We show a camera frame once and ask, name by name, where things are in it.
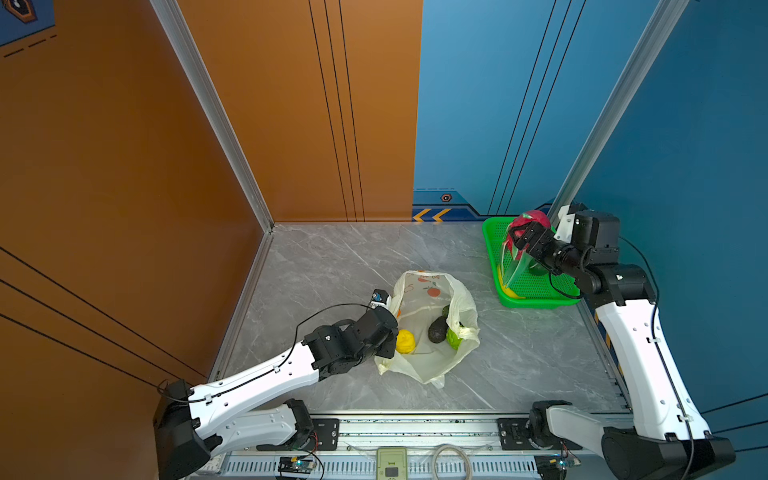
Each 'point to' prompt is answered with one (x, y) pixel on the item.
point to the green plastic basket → (520, 283)
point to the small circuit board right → (554, 466)
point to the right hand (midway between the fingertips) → (517, 237)
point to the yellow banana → (510, 292)
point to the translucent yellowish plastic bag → (419, 297)
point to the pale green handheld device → (391, 463)
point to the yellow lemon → (405, 341)
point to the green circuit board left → (292, 464)
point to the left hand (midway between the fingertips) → (394, 331)
